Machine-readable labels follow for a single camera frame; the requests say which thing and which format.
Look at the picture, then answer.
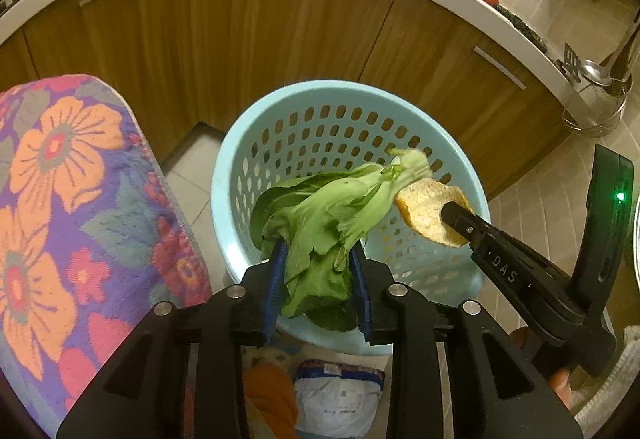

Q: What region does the orange peel piece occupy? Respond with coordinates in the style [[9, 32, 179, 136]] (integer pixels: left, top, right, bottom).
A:
[[395, 178, 472, 248]]

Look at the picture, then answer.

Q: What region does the green bok choy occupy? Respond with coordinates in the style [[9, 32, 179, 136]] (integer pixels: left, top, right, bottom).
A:
[[250, 148, 432, 332]]

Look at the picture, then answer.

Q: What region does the person right hand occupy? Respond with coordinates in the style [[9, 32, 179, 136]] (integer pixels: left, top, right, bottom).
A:
[[510, 326, 572, 409]]

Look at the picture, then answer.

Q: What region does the floral tablecloth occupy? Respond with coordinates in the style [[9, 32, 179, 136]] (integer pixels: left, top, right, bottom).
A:
[[1, 74, 212, 436]]

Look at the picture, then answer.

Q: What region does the white package on floor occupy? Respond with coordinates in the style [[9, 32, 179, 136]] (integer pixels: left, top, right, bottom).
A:
[[294, 359, 385, 438]]

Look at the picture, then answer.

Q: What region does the light blue plastic basket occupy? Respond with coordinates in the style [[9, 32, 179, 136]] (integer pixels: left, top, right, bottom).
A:
[[210, 79, 493, 357]]

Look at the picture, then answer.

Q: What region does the metal ladle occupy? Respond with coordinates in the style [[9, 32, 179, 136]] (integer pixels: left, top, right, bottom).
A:
[[579, 17, 639, 88]]

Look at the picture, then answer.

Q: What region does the wooden cabinet front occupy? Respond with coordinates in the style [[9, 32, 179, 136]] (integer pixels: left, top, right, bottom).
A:
[[1, 0, 567, 196]]

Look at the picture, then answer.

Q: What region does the metal wire strainer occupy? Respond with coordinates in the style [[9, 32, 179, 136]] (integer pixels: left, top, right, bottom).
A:
[[562, 84, 627, 139]]

